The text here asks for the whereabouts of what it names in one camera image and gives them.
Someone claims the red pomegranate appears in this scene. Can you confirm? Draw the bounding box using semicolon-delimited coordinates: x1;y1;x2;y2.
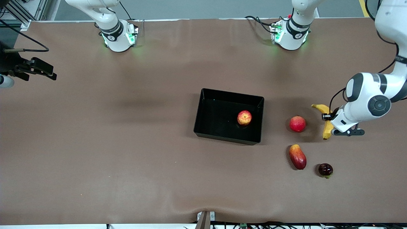
289;115;307;133

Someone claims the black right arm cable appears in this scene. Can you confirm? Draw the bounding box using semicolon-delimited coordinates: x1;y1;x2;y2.
0;18;50;53

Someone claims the black plastic box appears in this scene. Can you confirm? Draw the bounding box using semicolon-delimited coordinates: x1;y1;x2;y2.
193;88;265;146

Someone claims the aluminium profile frame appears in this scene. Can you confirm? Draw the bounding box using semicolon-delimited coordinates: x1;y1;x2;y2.
0;0;48;30

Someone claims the brown table cover sheet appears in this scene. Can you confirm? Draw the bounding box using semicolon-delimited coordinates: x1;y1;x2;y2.
0;17;407;225

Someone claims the red yellow mango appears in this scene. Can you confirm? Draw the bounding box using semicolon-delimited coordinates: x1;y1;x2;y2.
289;144;307;170

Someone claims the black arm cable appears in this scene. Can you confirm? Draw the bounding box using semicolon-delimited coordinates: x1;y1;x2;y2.
0;18;50;53
329;0;400;112

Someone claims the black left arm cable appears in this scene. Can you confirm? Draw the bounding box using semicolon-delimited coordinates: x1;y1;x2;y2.
329;0;400;112

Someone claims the dark purple mangosteen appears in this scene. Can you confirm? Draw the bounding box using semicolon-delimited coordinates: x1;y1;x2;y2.
318;163;334;179

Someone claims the red yellow apple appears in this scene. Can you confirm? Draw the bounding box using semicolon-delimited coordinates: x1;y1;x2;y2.
237;110;252;126

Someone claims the black base cable bundle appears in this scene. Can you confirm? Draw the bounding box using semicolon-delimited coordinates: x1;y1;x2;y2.
244;15;278;34

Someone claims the yellow banana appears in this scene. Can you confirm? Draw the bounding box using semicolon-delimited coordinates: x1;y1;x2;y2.
311;104;335;140

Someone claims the metal camera mount clamp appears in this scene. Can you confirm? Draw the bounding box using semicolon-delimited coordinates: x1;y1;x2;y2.
197;211;216;229

